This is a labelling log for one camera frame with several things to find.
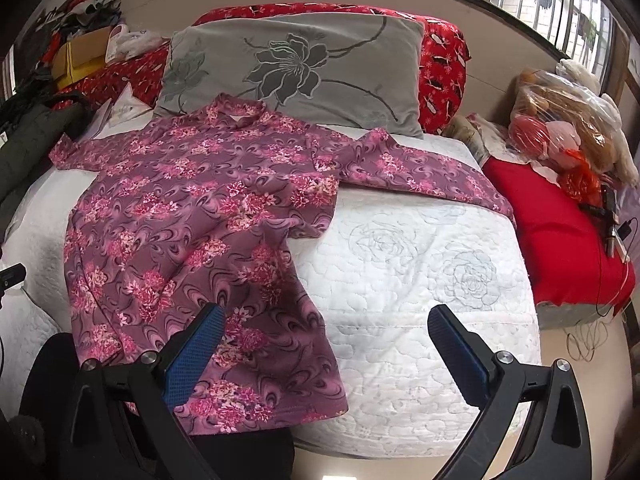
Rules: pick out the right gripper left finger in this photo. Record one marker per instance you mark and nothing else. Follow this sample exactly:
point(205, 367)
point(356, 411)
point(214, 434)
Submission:
point(122, 421)

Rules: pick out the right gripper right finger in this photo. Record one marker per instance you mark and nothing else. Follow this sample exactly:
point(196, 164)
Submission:
point(554, 441)

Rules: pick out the purple floral shirt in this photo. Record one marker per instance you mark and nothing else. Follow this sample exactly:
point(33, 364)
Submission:
point(198, 209)

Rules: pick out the pile of clothes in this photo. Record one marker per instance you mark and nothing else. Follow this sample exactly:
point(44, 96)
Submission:
point(54, 28)

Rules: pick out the red folded blanket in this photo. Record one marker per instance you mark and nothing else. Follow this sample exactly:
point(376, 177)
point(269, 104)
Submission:
point(561, 245)

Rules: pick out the white quilted mattress cover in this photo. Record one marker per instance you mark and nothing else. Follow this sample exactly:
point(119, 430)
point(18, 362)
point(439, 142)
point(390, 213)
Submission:
point(385, 259)

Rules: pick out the dark green jacket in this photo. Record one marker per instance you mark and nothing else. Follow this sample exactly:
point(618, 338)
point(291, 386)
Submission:
point(25, 156)

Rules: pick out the plastic bag of toys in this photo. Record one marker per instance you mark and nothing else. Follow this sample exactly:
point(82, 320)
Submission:
point(560, 122)

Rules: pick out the white paper sheets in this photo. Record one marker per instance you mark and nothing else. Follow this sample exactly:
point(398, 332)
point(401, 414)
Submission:
point(113, 113)

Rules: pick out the red patterned quilt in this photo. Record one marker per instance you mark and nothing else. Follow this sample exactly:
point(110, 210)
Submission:
point(442, 66)

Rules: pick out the yellow cardboard box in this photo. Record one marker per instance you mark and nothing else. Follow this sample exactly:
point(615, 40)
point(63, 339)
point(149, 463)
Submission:
point(80, 57)

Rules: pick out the white plastic bag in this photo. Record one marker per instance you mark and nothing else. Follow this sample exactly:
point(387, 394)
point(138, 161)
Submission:
point(123, 44)

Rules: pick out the grey flower pillow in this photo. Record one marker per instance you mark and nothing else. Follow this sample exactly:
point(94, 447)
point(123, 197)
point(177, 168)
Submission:
point(328, 68)

